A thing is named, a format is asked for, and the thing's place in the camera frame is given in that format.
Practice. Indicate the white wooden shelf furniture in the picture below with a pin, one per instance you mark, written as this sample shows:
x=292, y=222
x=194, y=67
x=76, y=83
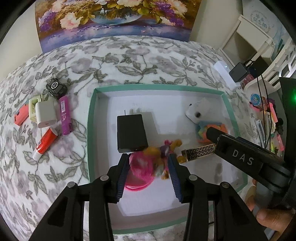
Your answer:
x=256, y=34

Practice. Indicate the orange multicoloured toy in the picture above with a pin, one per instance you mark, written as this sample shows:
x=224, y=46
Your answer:
x=201, y=132

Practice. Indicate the white charger cube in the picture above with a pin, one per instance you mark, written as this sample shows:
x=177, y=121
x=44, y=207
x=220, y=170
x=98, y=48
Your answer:
x=46, y=113

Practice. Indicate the red glue stick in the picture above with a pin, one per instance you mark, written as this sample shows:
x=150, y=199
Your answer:
x=46, y=142

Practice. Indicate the small colourful doll figure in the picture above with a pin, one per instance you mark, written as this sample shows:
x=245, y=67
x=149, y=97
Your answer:
x=165, y=150

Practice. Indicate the person's right hand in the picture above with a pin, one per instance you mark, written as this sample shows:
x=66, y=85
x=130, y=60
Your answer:
x=270, y=219

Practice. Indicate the grey floral blanket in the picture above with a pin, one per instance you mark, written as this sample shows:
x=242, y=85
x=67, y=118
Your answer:
x=129, y=60

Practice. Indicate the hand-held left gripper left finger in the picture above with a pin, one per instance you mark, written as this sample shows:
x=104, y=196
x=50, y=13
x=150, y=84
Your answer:
x=123, y=176

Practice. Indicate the gold black patterned box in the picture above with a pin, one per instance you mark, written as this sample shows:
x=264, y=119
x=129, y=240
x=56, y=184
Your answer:
x=201, y=152

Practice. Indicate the white power strip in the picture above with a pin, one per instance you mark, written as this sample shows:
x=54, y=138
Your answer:
x=225, y=71

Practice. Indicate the round pink blue toy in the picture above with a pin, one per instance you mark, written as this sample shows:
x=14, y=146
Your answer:
x=257, y=100

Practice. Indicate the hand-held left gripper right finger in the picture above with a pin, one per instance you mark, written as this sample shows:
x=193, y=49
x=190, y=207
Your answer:
x=175, y=180

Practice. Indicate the black power adapter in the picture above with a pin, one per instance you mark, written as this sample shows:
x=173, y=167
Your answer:
x=239, y=72

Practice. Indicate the flower painting poster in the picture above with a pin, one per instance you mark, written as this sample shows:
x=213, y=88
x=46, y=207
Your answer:
x=115, y=20

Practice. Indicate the pale green plug adapter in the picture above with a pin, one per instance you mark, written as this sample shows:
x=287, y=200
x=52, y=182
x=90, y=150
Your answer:
x=32, y=109

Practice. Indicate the teal-rimmed white box tray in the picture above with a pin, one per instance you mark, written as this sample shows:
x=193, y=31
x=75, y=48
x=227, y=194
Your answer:
x=166, y=109

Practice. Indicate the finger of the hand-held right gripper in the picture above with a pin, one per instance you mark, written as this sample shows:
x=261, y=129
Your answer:
x=214, y=135

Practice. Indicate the coral pink case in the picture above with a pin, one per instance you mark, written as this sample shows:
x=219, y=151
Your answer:
x=21, y=115

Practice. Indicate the clear pen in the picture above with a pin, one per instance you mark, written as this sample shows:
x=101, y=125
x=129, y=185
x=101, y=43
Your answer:
x=260, y=132

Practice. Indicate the black charger block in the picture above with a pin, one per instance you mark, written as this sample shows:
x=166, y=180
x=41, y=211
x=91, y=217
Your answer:
x=131, y=132

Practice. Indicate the small black gadget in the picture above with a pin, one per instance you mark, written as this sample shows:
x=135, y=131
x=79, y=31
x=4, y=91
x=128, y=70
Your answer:
x=56, y=88

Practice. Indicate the pile of colourful toys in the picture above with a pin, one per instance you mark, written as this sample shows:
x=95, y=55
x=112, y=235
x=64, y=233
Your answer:
x=275, y=120

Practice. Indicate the purple stick gadget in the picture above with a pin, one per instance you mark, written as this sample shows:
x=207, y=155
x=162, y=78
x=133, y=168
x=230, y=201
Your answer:
x=65, y=115

